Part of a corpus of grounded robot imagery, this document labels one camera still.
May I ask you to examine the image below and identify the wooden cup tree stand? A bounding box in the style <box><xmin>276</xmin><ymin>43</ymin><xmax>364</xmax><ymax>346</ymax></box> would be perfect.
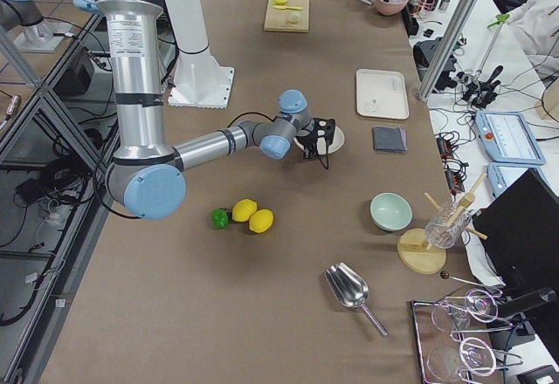
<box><xmin>397</xmin><ymin>173</ymin><xmax>487</xmax><ymax>275</ymax></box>

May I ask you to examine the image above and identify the teach pendant tablet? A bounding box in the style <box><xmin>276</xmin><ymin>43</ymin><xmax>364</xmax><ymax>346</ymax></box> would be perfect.
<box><xmin>474</xmin><ymin>110</ymin><xmax>546</xmax><ymax>166</ymax></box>
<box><xmin>487</xmin><ymin>162</ymin><xmax>547</xmax><ymax>198</ymax></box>

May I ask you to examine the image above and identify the black monitor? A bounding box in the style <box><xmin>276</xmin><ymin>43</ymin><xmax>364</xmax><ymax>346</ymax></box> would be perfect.
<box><xmin>473</xmin><ymin>168</ymin><xmax>558</xmax><ymax>291</ymax></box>

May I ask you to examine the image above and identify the clear glass on stand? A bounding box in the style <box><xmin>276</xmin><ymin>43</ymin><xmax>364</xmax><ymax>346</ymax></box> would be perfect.
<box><xmin>424</xmin><ymin>202</ymin><xmax>471</xmax><ymax>249</ymax></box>

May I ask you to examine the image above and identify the mint green bowl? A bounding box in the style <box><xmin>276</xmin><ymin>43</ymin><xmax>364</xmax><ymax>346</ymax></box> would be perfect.
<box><xmin>369</xmin><ymin>193</ymin><xmax>412</xmax><ymax>231</ymax></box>

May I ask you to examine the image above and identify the yellow plastic knife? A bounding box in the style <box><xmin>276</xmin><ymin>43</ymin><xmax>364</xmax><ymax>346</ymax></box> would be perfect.
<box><xmin>273</xmin><ymin>4</ymin><xmax>304</xmax><ymax>11</ymax></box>

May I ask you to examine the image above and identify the white steamed bun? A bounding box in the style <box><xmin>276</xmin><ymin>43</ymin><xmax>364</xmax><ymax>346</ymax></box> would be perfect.
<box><xmin>286</xmin><ymin>11</ymin><xmax>300</xmax><ymax>25</ymax></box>

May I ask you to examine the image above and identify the wire glass rack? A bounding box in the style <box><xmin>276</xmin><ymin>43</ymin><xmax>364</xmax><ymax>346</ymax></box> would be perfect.
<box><xmin>410</xmin><ymin>288</ymin><xmax>523</xmax><ymax>383</ymax></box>

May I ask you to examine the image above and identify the green lime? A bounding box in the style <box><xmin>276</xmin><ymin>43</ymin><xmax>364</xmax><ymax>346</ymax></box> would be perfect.
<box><xmin>210</xmin><ymin>209</ymin><xmax>230</xmax><ymax>230</ymax></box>

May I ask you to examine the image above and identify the yellow lemon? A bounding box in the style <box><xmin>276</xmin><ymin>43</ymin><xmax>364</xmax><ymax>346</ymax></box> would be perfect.
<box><xmin>231</xmin><ymin>198</ymin><xmax>258</xmax><ymax>223</ymax></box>
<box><xmin>249</xmin><ymin>209</ymin><xmax>274</xmax><ymax>234</ymax></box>

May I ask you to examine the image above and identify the aluminium frame post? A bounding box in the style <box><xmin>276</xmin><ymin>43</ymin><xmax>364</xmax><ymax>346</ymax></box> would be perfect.
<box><xmin>418</xmin><ymin>0</ymin><xmax>477</xmax><ymax>102</ymax></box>

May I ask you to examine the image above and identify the bamboo cutting board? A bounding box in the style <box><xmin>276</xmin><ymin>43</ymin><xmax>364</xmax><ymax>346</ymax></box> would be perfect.
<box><xmin>264</xmin><ymin>0</ymin><xmax>310</xmax><ymax>33</ymax></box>

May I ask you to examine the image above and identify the cream rabbit tray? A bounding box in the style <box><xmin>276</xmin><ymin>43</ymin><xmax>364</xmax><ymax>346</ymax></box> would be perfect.
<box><xmin>355</xmin><ymin>69</ymin><xmax>410</xmax><ymax>120</ymax></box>

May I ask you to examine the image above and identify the folded grey cloth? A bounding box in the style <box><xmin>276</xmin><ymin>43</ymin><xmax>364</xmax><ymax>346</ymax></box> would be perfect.
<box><xmin>372</xmin><ymin>126</ymin><xmax>407</xmax><ymax>154</ymax></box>

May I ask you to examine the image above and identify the steel ice scoop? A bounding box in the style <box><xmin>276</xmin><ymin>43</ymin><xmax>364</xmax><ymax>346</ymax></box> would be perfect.
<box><xmin>323</xmin><ymin>262</ymin><xmax>389</xmax><ymax>338</ymax></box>

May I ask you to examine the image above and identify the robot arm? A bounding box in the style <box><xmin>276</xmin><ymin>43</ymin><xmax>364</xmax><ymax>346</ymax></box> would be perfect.
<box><xmin>1</xmin><ymin>0</ymin><xmax>62</xmax><ymax>53</ymax></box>
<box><xmin>73</xmin><ymin>0</ymin><xmax>335</xmax><ymax>219</ymax></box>

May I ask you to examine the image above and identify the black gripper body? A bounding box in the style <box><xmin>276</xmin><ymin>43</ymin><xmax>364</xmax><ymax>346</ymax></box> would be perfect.
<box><xmin>298</xmin><ymin>118</ymin><xmax>336</xmax><ymax>157</ymax></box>

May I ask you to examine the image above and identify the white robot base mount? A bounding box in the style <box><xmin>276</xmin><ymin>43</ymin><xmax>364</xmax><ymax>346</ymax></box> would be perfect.
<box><xmin>164</xmin><ymin>0</ymin><xmax>234</xmax><ymax>109</ymax></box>

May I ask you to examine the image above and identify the cream round plate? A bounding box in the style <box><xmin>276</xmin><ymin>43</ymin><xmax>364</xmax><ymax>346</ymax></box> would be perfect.
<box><xmin>317</xmin><ymin>127</ymin><xmax>345</xmax><ymax>156</ymax></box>

